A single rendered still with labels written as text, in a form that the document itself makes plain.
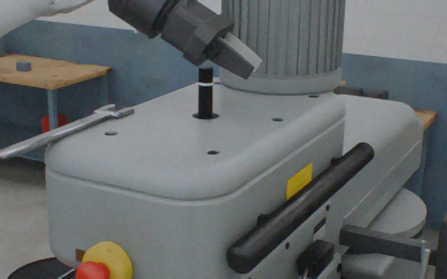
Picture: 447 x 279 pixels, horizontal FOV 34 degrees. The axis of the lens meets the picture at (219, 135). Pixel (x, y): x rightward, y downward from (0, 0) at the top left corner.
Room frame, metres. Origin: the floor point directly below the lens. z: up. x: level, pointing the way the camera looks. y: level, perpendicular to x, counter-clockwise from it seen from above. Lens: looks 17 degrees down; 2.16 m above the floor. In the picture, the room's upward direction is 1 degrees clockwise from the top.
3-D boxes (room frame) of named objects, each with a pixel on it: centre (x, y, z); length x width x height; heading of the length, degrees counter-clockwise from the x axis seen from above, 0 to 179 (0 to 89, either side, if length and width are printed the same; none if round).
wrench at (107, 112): (0.89, 0.19, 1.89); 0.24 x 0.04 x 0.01; 154
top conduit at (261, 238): (0.94, -0.13, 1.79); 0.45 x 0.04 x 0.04; 152
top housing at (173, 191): (0.99, 0.01, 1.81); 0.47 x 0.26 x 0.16; 152
